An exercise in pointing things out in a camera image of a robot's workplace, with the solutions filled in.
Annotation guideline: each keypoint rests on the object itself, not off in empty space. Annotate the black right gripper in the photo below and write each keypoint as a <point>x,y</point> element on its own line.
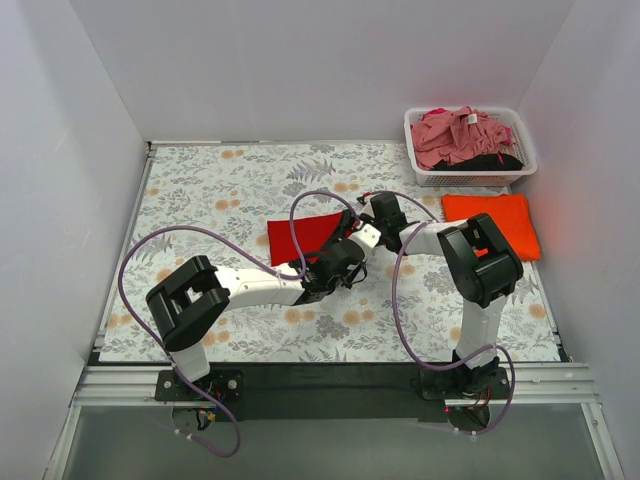
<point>378,209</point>

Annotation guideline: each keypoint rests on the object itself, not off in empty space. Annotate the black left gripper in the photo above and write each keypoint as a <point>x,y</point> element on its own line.
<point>347,228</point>

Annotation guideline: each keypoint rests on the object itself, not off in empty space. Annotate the red t shirt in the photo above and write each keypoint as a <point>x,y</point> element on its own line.
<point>312,233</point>

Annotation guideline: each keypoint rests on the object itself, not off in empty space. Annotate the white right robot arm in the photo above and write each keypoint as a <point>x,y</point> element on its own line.
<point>484,269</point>

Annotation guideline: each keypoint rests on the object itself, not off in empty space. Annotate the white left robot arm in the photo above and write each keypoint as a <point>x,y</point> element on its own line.
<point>186,304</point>

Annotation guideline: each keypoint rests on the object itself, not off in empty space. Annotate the white plastic laundry basket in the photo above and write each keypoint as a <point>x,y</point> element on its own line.
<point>520,147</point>

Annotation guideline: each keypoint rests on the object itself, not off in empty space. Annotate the pink garments in basket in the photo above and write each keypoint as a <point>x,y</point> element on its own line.
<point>456,136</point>

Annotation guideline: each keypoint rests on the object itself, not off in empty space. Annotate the black garment in basket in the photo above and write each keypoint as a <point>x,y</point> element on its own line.
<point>484,162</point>

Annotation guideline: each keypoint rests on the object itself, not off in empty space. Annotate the folded orange t shirt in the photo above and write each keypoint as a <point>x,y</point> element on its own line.
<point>509,212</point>

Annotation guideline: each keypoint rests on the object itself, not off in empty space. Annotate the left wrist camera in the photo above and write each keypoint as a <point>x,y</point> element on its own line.
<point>367,237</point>

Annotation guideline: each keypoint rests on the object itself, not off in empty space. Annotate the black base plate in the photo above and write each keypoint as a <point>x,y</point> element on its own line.
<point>331,391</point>

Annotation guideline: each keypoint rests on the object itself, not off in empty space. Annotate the aluminium frame rail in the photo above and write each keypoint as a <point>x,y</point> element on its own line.
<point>125,424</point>

